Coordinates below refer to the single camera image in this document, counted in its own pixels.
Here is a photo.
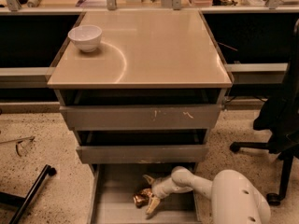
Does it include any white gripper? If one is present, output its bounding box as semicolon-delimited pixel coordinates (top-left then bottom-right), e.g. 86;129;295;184
143;175;175;216

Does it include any crushed orange can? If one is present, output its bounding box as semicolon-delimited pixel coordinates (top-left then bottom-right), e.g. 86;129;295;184
133;188;152;208

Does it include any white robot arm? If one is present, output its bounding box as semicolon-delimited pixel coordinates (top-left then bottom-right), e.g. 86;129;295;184
143;166;271;224

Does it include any grey bottom drawer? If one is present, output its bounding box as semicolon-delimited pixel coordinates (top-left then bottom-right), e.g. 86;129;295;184
87;163;201;224

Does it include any grey drawer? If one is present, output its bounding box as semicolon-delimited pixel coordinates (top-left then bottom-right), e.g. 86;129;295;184
59;89;223;132
77;130;208;164
87;163;201;224

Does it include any grey middle drawer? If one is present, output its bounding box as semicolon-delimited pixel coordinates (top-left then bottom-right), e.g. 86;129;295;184
77;130;208;164

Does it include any grey drawer cabinet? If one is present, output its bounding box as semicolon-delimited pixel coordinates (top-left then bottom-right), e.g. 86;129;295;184
46;9;234;224

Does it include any grey top drawer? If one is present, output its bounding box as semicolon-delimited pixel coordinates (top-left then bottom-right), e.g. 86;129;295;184
59;89;223;132

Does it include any black chair leg left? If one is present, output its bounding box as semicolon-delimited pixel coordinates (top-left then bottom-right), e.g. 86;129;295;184
0;164;57;224

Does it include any black office chair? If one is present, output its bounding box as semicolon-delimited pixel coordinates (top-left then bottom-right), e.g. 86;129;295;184
230;21;299;206

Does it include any white ceramic bowl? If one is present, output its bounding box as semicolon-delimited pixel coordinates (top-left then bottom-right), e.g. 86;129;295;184
68;25;102;52

